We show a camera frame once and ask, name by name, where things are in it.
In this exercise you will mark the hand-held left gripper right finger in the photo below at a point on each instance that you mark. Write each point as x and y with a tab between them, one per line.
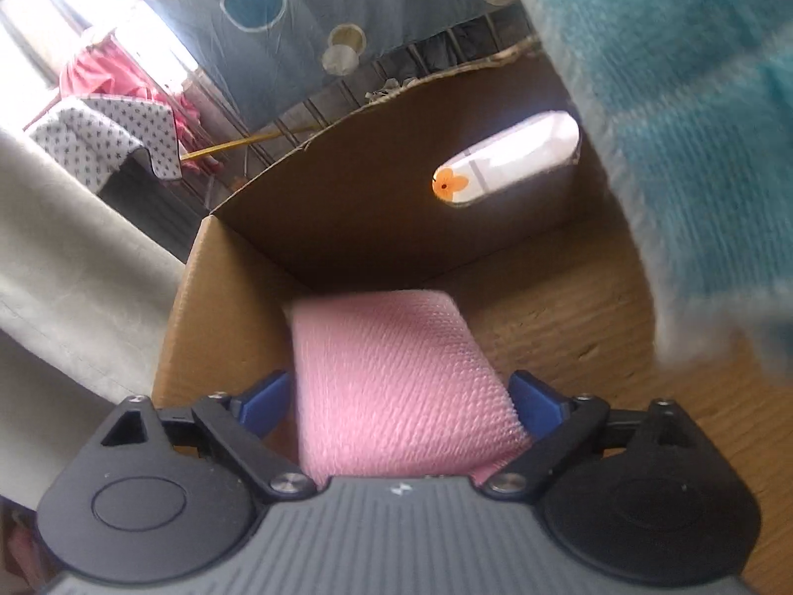
534	406

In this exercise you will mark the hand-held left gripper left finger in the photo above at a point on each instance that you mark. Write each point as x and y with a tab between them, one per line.
269	400

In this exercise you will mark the pink knitted towel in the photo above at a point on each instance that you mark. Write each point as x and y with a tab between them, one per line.
396	378

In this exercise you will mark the brown cardboard box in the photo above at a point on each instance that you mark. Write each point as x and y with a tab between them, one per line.
372	229

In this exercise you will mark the teal checked towel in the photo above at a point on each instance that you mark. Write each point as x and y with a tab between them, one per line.
687	111

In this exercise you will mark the dark grey cabinet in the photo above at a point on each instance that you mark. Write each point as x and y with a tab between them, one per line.
152	211

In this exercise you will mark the beige curtain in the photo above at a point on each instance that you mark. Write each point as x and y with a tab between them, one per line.
68	273

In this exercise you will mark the yellow stick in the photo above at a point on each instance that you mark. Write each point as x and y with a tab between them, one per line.
229	145

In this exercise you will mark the white star-print cloth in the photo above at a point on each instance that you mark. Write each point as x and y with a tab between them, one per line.
105	136

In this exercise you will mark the blue circle-print bedsheet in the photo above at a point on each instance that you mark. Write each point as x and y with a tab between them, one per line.
291	43

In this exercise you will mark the pink hanging cloth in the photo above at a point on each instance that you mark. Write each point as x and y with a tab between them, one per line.
105	71

